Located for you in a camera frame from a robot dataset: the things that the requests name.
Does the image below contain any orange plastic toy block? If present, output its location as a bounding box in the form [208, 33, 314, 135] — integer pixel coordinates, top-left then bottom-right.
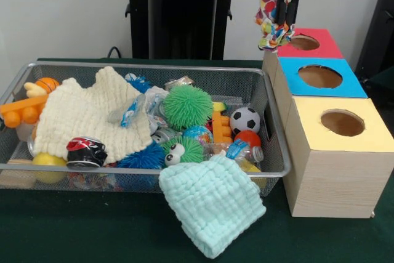
[0, 93, 50, 129]

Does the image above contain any small soccer ball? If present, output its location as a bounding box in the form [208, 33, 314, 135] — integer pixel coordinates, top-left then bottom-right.
[230, 107, 262, 136]

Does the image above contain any wooden box with three holes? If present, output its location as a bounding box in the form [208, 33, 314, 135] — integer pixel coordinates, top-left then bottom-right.
[262, 28, 394, 219]

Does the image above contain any orange studded toy brick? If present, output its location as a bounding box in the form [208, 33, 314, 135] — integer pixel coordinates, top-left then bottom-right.
[211, 111, 233, 144]

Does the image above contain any orange ball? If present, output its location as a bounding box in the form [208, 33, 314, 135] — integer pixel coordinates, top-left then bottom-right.
[234, 130, 262, 150]

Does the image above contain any cream waffle cloth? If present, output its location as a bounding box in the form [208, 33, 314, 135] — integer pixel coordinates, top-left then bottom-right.
[33, 65, 154, 164]

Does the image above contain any shallow clear mesh bin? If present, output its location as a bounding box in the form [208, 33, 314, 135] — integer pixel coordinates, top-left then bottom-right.
[0, 62, 292, 198]

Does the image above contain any blue spiky rubber ball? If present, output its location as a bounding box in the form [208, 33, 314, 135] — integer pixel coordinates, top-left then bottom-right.
[116, 142, 166, 170]

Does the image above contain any black looped cable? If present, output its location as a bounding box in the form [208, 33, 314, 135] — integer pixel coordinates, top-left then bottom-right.
[107, 46, 124, 59]

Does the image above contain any green spiky rubber ball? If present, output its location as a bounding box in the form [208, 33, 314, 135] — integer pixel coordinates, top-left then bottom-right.
[162, 85, 215, 131]

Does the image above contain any mint green waffle cloth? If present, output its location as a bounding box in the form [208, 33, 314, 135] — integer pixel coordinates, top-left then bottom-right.
[158, 155, 267, 259]

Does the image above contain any crushed black red can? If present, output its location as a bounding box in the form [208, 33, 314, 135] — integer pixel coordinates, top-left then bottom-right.
[66, 136, 109, 170]

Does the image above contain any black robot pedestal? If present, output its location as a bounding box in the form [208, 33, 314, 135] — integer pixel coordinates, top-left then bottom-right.
[118, 0, 249, 60]

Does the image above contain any multicolour polka dot cloth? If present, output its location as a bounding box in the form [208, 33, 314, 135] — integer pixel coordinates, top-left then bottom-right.
[254, 0, 296, 51]

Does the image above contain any black upright panel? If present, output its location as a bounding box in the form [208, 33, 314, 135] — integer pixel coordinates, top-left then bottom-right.
[353, 0, 394, 75]

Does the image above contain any green spiky ball with eyes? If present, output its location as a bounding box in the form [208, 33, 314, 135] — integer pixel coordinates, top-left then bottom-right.
[161, 136, 204, 168]

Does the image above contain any dark green table cloth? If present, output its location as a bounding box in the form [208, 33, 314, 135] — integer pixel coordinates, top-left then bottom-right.
[0, 57, 394, 263]
[368, 65, 394, 116]

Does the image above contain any small globe ball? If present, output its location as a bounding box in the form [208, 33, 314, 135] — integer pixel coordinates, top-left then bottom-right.
[183, 126, 214, 145]

